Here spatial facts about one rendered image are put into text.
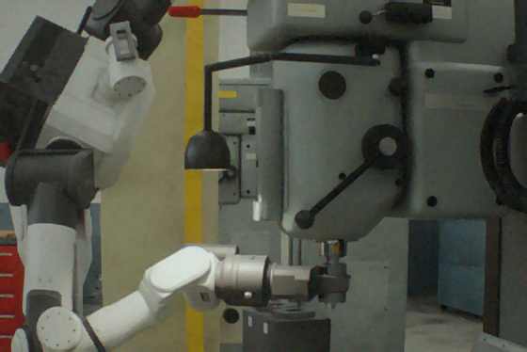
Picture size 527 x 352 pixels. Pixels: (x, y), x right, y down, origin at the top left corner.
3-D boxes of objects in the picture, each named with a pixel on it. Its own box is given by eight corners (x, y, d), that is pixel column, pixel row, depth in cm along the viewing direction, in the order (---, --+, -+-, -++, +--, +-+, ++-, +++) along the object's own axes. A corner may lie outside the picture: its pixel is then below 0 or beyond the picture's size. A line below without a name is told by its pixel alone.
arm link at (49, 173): (7, 222, 149) (15, 149, 154) (23, 234, 158) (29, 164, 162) (69, 224, 149) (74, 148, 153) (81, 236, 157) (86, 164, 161)
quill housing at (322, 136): (295, 242, 137) (294, 33, 137) (265, 235, 157) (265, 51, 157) (410, 238, 141) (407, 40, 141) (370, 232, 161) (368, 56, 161)
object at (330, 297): (348, 303, 147) (349, 268, 147) (321, 304, 146) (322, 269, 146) (342, 299, 151) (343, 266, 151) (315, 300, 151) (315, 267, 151)
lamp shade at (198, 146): (175, 169, 143) (176, 130, 143) (214, 170, 147) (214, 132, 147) (200, 168, 137) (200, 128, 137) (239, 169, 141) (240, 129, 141)
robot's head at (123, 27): (109, 85, 163) (109, 60, 156) (103, 50, 167) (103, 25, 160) (142, 79, 164) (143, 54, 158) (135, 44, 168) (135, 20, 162)
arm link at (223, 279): (235, 289, 146) (168, 285, 148) (246, 320, 154) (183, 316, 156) (245, 232, 152) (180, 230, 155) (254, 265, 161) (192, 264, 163)
